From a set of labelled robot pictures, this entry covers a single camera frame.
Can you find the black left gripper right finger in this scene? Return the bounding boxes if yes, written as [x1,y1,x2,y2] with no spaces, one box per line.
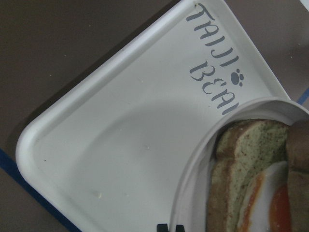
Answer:
[175,224,185,232]

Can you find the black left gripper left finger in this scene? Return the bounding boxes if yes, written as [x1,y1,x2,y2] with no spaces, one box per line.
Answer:
[156,224,169,232]

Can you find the white round plate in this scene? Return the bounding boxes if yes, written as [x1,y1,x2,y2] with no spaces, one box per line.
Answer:
[169,97,309,232]

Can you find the cream bear tray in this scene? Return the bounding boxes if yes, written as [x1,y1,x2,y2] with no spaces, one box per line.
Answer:
[16,0,288,232]

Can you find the fried egg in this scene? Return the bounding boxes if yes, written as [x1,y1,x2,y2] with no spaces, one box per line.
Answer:
[237,161,292,232]

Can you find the bottom bread slice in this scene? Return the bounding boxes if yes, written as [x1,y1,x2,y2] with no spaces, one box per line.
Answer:
[206,119,289,232]

